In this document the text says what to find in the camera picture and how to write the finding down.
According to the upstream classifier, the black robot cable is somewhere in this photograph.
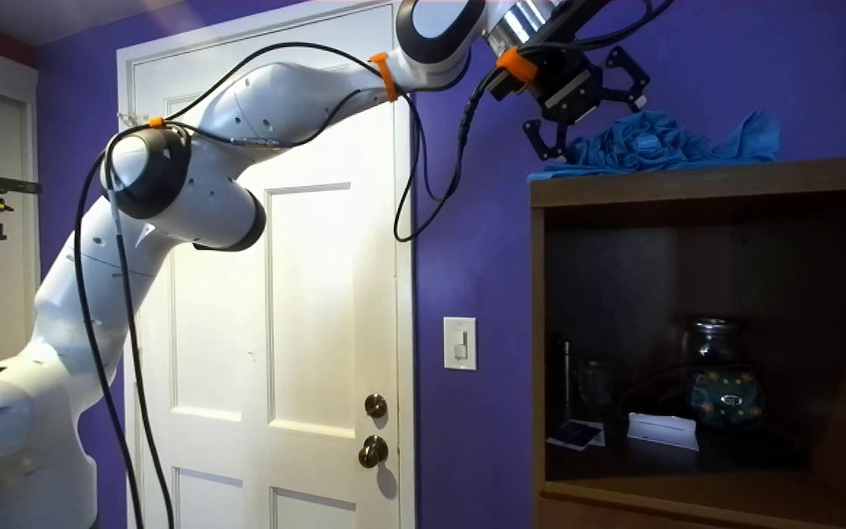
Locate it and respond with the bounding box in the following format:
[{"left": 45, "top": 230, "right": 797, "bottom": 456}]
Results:
[{"left": 71, "top": 0, "right": 681, "bottom": 529}]

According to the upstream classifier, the brown wooden cabinet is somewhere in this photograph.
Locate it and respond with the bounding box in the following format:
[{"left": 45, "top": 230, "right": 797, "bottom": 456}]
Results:
[{"left": 525, "top": 152, "right": 846, "bottom": 529}]

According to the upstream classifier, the white panel door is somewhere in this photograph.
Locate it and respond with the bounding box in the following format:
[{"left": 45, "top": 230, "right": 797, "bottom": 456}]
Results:
[{"left": 114, "top": 0, "right": 421, "bottom": 529}]

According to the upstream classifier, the round brass door knob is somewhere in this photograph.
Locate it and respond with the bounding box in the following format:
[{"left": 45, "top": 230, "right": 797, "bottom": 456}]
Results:
[{"left": 355, "top": 434, "right": 391, "bottom": 470}]

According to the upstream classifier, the blue fabric bag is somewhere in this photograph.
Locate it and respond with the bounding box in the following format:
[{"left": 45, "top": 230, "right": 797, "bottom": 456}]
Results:
[{"left": 529, "top": 108, "right": 785, "bottom": 186}]

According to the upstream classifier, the small brass deadbolt knob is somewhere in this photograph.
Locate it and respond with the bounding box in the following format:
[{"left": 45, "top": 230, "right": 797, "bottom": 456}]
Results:
[{"left": 362, "top": 390, "right": 391, "bottom": 424}]

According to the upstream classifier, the orange camera mount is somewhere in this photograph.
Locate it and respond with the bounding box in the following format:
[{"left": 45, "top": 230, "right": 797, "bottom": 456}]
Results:
[{"left": 493, "top": 48, "right": 540, "bottom": 90}]

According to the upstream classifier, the white light switch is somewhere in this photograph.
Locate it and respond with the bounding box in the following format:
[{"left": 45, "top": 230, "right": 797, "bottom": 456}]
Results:
[{"left": 440, "top": 315, "right": 479, "bottom": 373}]

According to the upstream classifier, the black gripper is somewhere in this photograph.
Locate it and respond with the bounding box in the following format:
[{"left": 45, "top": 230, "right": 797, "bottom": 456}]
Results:
[{"left": 519, "top": 42, "right": 654, "bottom": 164}]

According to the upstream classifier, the small blue white box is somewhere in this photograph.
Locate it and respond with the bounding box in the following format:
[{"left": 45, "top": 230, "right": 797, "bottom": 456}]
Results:
[{"left": 543, "top": 418, "right": 610, "bottom": 456}]

